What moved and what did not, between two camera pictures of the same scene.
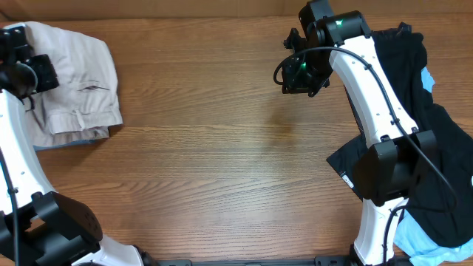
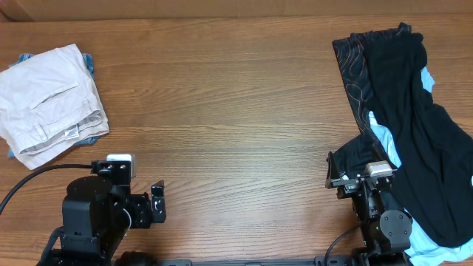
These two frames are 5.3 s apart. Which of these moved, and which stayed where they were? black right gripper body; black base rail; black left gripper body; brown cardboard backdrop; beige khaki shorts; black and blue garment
Moved: beige khaki shorts; black left gripper body; black right gripper body
Stayed: brown cardboard backdrop; black base rail; black and blue garment
